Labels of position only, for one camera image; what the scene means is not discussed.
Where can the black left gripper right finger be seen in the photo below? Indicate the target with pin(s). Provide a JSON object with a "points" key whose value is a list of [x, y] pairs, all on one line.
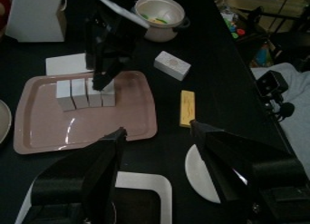
{"points": [[258, 179]]}

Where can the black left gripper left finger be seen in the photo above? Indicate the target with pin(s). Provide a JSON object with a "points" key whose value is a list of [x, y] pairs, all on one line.
{"points": [[80, 179]]}

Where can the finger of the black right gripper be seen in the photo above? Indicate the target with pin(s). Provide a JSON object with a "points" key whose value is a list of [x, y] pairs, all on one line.
{"points": [[105, 76], [89, 43]]}

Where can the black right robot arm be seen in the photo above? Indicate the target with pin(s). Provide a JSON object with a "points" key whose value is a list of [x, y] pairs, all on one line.
{"points": [[103, 4]]}

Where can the white rectangular block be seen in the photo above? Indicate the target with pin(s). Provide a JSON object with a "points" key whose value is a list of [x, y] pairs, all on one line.
{"points": [[108, 97], [79, 93]]}

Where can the white flat strip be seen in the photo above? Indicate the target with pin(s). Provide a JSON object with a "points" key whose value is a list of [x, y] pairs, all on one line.
{"points": [[123, 11]]}

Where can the flat white box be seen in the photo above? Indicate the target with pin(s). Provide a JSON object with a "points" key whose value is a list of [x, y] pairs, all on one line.
{"points": [[64, 64]]}

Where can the yellow toy food piece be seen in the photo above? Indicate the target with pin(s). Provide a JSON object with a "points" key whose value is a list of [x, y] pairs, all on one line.
{"points": [[154, 21]]}

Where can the cream toy cooking pot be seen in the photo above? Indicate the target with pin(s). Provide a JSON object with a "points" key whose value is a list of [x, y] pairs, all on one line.
{"points": [[160, 28]]}

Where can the green toy food piece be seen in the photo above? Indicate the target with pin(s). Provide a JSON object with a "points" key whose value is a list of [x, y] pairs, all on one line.
{"points": [[160, 21]]}

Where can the white round plate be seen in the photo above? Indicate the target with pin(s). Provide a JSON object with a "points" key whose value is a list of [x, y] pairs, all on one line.
{"points": [[199, 176]]}

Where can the small white printed box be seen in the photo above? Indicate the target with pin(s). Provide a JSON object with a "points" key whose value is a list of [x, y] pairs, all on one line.
{"points": [[171, 66]]}

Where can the large white box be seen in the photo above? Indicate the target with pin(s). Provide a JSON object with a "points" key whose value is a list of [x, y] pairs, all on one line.
{"points": [[36, 16]]}

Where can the pink plastic tray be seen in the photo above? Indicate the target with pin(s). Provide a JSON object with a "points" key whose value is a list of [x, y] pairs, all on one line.
{"points": [[80, 128]]}

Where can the white rimmed square tray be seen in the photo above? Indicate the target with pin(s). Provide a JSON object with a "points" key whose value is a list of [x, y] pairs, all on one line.
{"points": [[148, 185]]}

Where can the grey cloth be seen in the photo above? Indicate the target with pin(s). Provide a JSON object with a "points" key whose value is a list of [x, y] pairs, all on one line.
{"points": [[296, 124]]}

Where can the pale round bowl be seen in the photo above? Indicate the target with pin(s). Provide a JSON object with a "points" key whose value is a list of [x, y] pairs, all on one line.
{"points": [[4, 121]]}

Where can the bin of colourful toys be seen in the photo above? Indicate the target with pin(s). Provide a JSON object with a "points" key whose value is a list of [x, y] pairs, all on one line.
{"points": [[234, 25]]}

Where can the black chair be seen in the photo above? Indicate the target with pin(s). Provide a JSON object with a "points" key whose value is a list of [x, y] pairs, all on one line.
{"points": [[286, 40]]}

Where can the black table-level camera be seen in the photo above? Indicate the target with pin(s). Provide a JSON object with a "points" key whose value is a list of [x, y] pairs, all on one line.
{"points": [[271, 84]]}

